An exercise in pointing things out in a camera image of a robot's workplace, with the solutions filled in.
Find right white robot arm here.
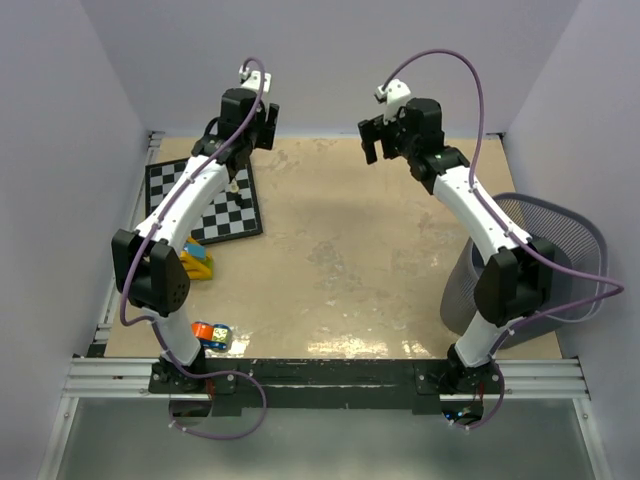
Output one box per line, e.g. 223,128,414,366
358,98,555,394

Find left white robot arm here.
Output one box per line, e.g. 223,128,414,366
111,86,279,392

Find grey mesh trash bin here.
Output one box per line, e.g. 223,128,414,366
440,192,608,349

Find black white chessboard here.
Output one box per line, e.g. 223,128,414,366
145,158,263,245

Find yellow blue toy blocks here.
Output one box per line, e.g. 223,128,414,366
180,237,214,281

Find orange tape roll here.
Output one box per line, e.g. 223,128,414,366
191,322,214,348

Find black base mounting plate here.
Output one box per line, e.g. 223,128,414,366
148,358,504,419

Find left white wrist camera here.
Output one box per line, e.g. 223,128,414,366
239,67,271,96

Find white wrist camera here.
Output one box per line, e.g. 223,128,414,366
239,67,271,96
374,79,411,124

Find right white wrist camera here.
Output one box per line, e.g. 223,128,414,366
374,79,411,124

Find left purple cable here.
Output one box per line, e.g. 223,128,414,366
119,56,268,441

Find purple cable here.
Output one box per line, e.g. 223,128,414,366
383,48,625,431
119,56,268,441

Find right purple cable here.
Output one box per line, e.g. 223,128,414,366
383,48,625,431

